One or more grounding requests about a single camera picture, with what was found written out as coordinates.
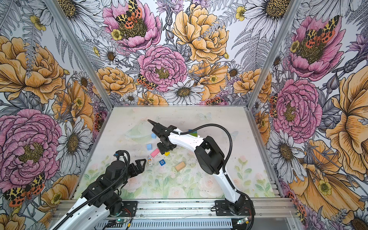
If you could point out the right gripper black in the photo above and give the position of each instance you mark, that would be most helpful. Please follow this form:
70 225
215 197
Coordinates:
162 149

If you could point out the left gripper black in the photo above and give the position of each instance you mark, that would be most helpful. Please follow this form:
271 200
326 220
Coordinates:
140 169

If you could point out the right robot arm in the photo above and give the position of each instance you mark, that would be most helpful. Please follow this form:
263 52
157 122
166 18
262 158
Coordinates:
210 157

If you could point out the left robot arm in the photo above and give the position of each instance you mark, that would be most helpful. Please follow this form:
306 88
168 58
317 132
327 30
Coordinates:
100 200

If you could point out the pink rectangular block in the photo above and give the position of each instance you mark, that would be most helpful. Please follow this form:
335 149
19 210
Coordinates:
155 153

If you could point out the natural wood rectangular block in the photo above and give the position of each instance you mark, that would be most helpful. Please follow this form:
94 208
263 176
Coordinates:
180 166

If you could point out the blue letter G cube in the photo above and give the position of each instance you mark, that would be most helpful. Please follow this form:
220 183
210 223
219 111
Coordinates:
162 162

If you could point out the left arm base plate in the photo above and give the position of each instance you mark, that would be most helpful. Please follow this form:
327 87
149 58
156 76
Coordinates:
128 208

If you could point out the aluminium front rail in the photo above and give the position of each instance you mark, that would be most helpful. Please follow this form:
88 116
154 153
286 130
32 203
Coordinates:
204 208

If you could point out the white vented cable duct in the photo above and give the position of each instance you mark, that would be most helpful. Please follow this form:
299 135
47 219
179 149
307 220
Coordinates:
161 224

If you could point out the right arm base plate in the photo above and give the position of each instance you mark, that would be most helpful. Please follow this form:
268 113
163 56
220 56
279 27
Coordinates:
239 208

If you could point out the left aluminium corner post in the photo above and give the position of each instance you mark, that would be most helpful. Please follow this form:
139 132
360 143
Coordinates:
67 30

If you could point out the aluminium corner post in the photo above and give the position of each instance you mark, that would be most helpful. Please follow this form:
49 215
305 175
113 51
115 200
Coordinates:
279 38
67 30

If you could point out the right aluminium corner post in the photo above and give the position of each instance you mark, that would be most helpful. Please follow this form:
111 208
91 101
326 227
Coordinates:
279 38

